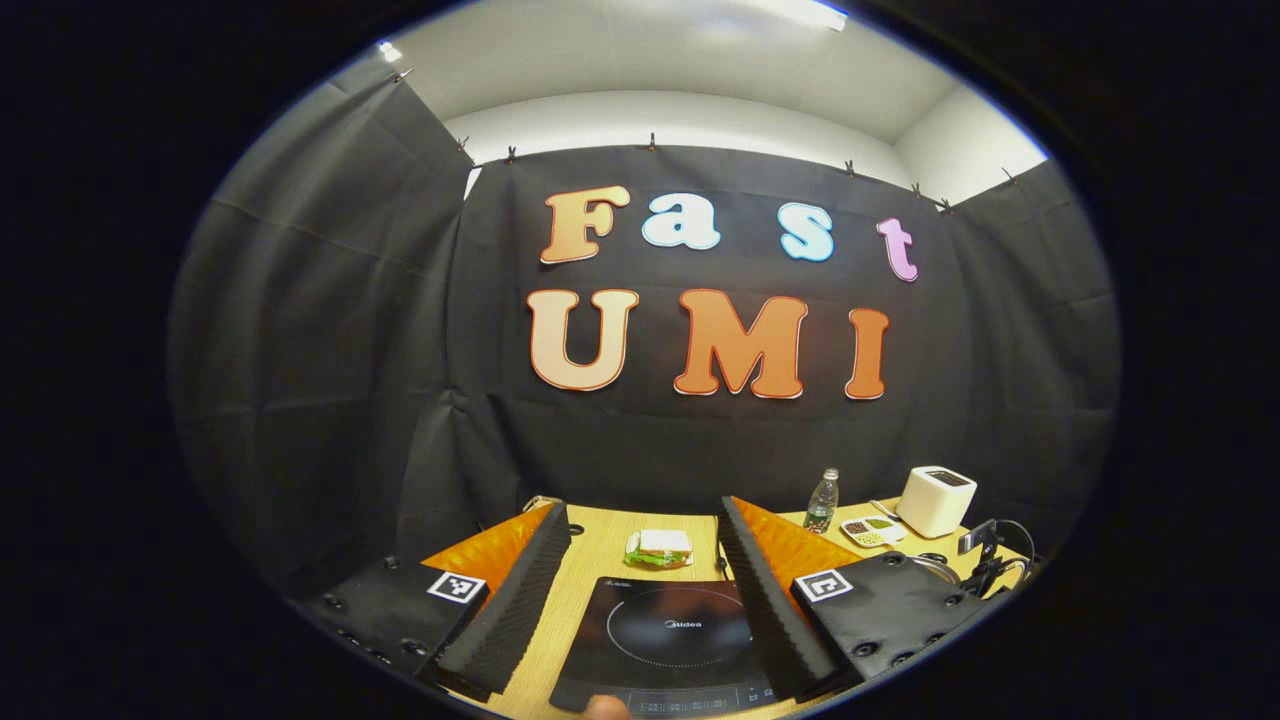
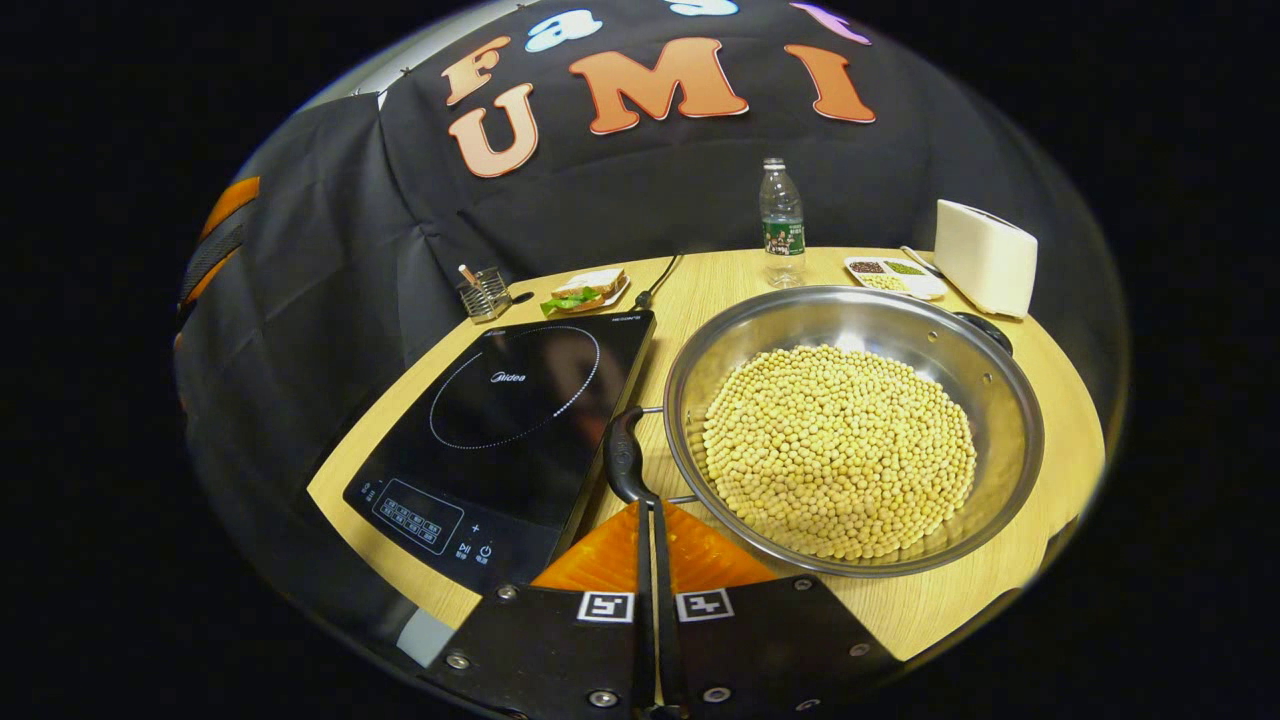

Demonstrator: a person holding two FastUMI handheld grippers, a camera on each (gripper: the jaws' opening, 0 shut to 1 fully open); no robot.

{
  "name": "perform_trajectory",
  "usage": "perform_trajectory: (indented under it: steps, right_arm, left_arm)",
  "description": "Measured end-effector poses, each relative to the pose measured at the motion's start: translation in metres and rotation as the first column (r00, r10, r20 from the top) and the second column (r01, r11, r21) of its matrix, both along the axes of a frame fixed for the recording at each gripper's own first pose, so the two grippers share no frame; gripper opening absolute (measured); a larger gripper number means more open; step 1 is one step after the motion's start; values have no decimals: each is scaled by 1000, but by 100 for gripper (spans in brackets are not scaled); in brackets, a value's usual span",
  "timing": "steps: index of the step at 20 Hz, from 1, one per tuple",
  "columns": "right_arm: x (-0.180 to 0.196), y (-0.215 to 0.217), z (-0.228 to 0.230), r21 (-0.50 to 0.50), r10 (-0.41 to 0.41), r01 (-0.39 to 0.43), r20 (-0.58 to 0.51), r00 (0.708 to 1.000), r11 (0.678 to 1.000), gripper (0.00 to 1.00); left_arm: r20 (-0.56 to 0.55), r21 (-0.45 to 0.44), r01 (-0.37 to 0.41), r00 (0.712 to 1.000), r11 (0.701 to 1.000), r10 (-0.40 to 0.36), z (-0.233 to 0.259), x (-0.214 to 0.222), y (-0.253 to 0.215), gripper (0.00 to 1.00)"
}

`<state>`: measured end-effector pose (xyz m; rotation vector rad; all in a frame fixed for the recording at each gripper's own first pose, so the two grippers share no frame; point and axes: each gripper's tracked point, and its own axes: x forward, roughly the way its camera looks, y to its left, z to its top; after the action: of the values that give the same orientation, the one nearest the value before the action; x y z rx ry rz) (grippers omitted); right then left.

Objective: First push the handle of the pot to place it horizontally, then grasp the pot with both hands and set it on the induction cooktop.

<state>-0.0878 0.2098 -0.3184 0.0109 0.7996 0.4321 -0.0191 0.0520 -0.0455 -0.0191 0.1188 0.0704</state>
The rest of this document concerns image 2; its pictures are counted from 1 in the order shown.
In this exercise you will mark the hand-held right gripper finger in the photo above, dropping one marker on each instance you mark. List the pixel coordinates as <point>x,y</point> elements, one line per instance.
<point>645,620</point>
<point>668,640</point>

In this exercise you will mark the black backdrop cloth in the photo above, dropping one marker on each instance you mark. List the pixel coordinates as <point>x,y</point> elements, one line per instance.
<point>650,190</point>

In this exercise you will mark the pile of soybeans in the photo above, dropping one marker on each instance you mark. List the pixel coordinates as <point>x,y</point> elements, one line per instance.
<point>840,450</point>

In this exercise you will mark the white toaster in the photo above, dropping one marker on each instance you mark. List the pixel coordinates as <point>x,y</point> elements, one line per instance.
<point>985,260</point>

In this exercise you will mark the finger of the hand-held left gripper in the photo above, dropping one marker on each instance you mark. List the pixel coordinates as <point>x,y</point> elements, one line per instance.
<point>228,205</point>

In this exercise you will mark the stainless steel pot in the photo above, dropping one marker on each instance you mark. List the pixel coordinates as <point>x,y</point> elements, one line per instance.
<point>800,320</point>

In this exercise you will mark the sandwich with lettuce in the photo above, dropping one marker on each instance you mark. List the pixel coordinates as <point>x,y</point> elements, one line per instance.
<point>590,288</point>

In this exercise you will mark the white divided bean tray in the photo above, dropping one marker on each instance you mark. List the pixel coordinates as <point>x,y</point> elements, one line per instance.
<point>900,283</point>

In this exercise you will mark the clear plastic water bottle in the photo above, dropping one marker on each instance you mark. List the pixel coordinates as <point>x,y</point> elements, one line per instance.
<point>782,220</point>

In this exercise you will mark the black induction cooktop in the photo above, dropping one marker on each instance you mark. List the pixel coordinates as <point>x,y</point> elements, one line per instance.
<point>520,400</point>

